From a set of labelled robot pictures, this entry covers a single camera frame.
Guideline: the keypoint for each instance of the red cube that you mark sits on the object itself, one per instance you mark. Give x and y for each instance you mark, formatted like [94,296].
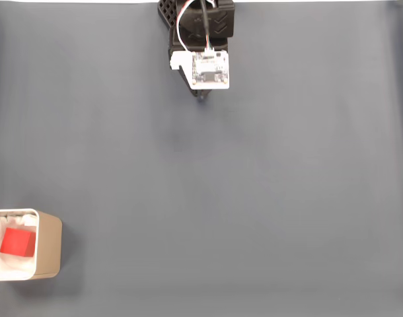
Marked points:
[16,242]

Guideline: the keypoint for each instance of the beige plastic box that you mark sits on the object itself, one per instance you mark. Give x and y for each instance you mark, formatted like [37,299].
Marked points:
[49,247]

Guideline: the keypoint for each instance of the white padding tissue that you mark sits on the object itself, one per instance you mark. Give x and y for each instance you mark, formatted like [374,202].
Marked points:
[23,264]

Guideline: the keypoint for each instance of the white camera board mount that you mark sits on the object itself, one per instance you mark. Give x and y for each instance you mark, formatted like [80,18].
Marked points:
[208,71]

